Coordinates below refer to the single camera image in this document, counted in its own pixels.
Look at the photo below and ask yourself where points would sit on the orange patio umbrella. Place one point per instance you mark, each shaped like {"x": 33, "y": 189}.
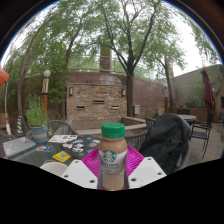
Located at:
{"x": 3, "y": 76}

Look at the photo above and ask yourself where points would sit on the dark laptop with stickers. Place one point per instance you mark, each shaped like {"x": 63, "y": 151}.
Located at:
{"x": 78, "y": 146}

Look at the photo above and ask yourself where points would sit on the white printed paper sheet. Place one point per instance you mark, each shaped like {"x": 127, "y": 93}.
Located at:
{"x": 62, "y": 138}

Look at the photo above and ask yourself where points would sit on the black metal patio chair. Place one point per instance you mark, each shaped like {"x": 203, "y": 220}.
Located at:
{"x": 200, "y": 133}

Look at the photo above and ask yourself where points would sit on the wooden lamp post white globe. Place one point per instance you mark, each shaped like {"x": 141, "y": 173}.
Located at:
{"x": 45, "y": 95}

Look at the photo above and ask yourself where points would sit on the green plant in teal pot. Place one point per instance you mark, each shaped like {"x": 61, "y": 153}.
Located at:
{"x": 36, "y": 120}

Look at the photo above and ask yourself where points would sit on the closed maroon patio umbrella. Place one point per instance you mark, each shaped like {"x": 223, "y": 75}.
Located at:
{"x": 208, "y": 90}

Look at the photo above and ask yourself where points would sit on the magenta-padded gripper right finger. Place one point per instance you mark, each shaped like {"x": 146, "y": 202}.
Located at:
{"x": 146, "y": 171}

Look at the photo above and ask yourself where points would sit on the grey metal mesh chair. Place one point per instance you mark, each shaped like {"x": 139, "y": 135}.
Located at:
{"x": 61, "y": 127}

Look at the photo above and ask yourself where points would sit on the yellow sticker card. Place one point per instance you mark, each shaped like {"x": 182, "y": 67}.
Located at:
{"x": 62, "y": 156}

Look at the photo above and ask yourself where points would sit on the small colourful sticker card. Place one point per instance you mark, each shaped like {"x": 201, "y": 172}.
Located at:
{"x": 44, "y": 148}

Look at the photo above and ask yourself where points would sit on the blue yellow striped post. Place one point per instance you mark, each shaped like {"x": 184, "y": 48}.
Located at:
{"x": 20, "y": 125}

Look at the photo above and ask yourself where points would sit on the grey laptop with stickers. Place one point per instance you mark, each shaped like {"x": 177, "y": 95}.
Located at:
{"x": 18, "y": 146}

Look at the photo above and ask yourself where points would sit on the metal mesh chair under jacket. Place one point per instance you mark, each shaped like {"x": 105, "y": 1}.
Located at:
{"x": 135, "y": 140}

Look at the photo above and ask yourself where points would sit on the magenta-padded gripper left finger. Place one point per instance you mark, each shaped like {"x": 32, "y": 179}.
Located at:
{"x": 80, "y": 173}

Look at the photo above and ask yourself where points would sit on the coffee drink bottle green cap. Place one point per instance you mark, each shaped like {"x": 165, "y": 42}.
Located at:
{"x": 112, "y": 148}

